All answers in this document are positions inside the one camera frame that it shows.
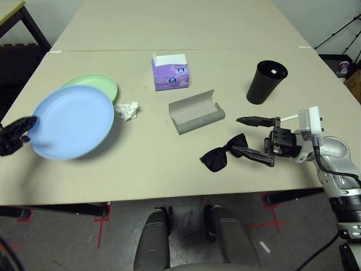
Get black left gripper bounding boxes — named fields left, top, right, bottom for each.
left=0, top=115, right=39, bottom=158

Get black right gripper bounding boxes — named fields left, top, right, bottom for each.
left=232, top=115, right=300, bottom=168

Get black sunglasses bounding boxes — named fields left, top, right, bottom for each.
left=199, top=133, right=250, bottom=173

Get blue plastic plate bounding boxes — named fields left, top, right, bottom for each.
left=28, top=85, right=115, bottom=161

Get grey glasses case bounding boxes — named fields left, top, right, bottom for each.
left=168, top=89, right=226, bottom=136

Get white tissue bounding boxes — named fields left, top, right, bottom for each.
left=115, top=101, right=140, bottom=122

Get black plastic cup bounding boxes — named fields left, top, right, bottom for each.
left=246, top=60, right=289, bottom=105

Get black foam floor mat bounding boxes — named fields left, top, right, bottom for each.
left=0, top=43, right=51, bottom=113

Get green plastic plate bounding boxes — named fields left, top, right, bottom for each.
left=60, top=72, right=118, bottom=104

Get red tape mark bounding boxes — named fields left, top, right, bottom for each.
left=248, top=194, right=286, bottom=234
left=94, top=206, right=112, bottom=250

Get grey robot right leg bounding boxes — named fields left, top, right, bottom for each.
left=204, top=204, right=262, bottom=268

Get grey robot leg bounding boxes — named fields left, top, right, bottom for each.
left=204, top=204, right=262, bottom=268
left=133, top=207, right=173, bottom=271

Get purple tissue pack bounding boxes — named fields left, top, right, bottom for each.
left=151, top=52, right=191, bottom=91

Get brown cardboard box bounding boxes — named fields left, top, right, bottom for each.
left=344, top=69, right=361, bottom=98

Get grey robot waist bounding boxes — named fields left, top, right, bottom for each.
left=166, top=262, right=263, bottom=271

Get black tripod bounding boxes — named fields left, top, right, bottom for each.
left=314, top=15, right=361, bottom=65

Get grey robot left leg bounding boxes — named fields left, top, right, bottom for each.
left=133, top=207, right=173, bottom=271

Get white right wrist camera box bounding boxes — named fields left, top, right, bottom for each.
left=298, top=106, right=325, bottom=133

